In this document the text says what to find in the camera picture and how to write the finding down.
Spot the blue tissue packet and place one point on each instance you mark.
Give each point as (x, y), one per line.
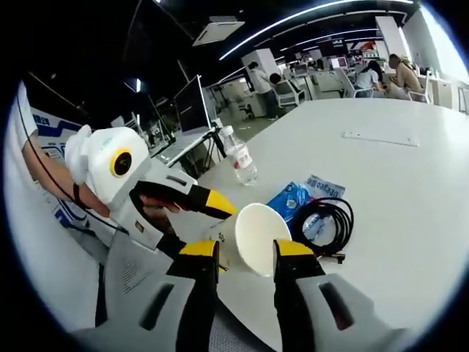
(289, 201)

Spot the clear plastic water bottle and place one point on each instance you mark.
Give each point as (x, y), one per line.
(240, 157)

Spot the person's left hand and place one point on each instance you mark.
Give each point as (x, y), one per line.
(161, 207)

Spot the computer monitor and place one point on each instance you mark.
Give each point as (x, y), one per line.
(190, 106)

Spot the white power strip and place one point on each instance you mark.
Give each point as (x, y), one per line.
(381, 139)

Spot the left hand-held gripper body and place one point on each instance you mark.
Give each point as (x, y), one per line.
(106, 165)

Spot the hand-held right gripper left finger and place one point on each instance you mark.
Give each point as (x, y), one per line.
(194, 293)

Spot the white stand platform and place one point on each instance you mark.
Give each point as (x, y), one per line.
(183, 146)

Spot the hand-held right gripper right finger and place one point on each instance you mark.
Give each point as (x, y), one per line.
(300, 293)

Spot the studio light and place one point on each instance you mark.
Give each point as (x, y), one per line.
(133, 84)

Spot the black tripod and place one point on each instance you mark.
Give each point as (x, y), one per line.
(213, 141)

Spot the ceiling air conditioner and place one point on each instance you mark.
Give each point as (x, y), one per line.
(218, 31)

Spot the white paper cup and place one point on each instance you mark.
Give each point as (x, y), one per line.
(256, 234)

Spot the printed clear plastic bag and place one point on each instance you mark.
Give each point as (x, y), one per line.
(326, 185)

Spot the white table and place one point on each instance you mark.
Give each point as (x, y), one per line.
(384, 205)

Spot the blue white wall poster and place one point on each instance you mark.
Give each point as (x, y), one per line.
(55, 128)

